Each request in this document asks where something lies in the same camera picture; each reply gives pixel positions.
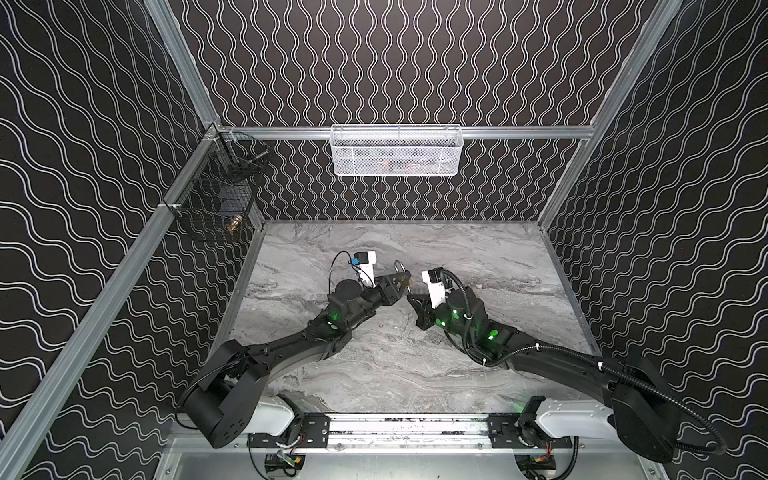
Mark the black wire wall basket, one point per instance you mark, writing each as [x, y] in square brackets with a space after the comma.
[224, 185]

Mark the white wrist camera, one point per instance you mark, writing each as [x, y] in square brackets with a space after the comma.
[433, 278]
[363, 263]

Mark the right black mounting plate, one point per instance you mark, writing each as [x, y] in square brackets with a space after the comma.
[518, 431]

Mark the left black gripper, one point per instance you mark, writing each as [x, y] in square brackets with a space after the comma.
[388, 285]

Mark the black mounting plate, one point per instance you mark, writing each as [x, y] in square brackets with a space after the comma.
[518, 431]
[307, 431]

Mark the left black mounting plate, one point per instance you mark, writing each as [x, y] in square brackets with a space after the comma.
[307, 431]

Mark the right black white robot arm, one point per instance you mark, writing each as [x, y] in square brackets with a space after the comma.
[644, 412]

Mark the brass item in black basket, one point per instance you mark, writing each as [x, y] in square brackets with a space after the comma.
[235, 223]

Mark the white mesh wall basket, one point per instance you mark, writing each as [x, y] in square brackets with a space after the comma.
[391, 150]

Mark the small brass padlock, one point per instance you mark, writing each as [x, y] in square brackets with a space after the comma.
[400, 269]

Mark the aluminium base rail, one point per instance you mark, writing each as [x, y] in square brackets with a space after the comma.
[371, 433]

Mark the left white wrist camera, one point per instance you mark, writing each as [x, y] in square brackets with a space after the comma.
[363, 263]

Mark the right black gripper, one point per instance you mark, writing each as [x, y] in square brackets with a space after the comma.
[425, 310]

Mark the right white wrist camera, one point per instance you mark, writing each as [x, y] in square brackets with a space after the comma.
[433, 278]

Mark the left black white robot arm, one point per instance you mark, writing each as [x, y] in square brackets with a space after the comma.
[222, 402]

